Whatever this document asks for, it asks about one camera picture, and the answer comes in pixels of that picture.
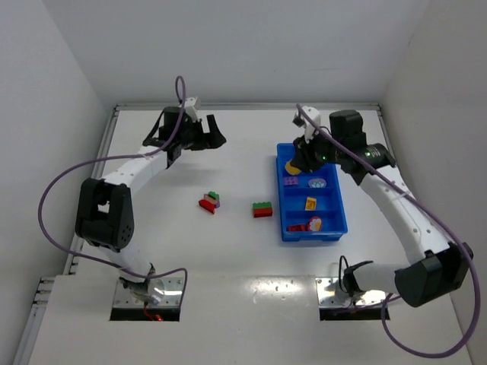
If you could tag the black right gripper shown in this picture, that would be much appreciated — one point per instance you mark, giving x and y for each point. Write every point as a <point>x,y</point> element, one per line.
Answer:
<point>304,157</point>

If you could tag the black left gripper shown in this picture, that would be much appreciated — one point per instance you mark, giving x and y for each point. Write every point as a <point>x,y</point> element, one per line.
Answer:
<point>203,134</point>

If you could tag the purple curved lego brick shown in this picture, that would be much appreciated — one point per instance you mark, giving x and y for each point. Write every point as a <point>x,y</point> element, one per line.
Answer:
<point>289,181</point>

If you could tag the green lego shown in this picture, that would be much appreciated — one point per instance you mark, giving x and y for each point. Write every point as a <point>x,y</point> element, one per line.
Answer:
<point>214,195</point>

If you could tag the red flower lego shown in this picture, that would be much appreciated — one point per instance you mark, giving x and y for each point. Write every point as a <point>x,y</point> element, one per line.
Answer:
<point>315,224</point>

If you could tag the red curved lego brick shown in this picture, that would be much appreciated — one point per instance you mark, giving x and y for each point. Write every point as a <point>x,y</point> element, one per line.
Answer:
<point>297,228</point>

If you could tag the purple flower lego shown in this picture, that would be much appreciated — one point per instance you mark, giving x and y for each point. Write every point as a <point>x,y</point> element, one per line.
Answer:
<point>317,183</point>

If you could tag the yellow lego piece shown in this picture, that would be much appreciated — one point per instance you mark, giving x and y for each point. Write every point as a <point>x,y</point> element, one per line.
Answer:
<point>310,204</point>

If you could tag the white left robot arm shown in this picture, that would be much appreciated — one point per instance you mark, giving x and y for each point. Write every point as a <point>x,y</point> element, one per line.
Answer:
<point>105,216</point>

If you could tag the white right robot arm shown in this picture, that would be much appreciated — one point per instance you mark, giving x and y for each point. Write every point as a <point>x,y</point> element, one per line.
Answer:
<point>437,266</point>

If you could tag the blue compartment bin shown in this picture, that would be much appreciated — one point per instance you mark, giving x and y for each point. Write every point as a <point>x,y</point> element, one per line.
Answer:
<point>292,201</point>

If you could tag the green top lego brick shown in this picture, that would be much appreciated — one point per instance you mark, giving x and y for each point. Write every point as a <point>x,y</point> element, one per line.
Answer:
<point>261,205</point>

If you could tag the red bottom lego brick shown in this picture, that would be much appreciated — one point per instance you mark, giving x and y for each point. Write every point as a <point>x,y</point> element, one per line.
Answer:
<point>262,212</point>

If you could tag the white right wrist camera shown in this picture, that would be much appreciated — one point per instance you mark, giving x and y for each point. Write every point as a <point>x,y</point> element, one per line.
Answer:
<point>307,117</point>

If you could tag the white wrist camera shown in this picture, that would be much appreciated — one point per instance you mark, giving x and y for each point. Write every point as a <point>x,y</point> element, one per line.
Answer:
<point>307,117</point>
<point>192,105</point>

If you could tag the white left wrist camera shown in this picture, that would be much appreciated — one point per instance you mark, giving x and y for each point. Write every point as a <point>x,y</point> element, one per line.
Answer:
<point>192,105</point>

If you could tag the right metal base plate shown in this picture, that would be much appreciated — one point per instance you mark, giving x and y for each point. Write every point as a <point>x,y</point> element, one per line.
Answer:
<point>331,297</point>

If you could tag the metal base plate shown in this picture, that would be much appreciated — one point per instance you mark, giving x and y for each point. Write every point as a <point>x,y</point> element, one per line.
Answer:
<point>331,297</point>
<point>162,293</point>

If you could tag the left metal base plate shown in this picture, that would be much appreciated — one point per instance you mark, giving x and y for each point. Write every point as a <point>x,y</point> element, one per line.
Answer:
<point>162,293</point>

